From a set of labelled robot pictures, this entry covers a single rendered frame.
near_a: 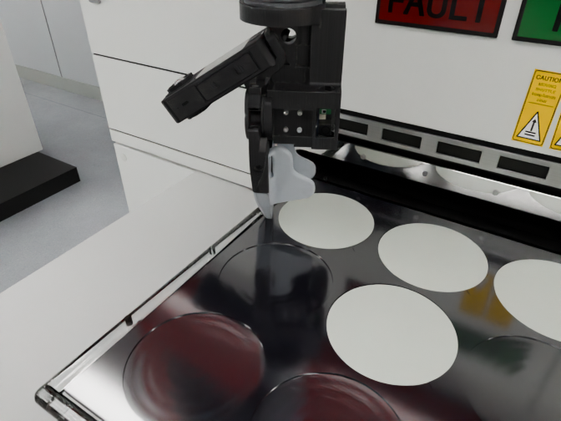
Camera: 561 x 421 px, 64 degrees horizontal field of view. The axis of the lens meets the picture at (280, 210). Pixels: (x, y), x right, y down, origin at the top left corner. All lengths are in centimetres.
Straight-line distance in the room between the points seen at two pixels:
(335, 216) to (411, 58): 18
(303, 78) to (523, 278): 26
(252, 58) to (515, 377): 31
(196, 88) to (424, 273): 26
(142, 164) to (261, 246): 44
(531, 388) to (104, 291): 42
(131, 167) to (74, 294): 37
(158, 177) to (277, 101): 47
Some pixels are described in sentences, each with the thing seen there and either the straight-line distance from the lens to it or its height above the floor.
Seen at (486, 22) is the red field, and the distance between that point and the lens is 48.
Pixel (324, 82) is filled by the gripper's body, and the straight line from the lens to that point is 40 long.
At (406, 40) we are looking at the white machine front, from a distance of 50.
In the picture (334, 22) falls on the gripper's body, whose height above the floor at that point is 110.
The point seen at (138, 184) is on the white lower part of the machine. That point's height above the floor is 75.
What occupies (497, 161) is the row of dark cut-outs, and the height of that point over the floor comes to 96.
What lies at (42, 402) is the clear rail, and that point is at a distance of 37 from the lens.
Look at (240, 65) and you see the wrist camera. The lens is 40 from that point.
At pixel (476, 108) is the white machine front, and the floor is 101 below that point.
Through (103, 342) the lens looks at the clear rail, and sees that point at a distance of 38.
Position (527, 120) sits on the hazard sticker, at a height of 101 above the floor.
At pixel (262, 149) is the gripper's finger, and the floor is 100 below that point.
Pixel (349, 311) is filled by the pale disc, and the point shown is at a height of 90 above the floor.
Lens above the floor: 118
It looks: 34 degrees down
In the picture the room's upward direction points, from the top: straight up
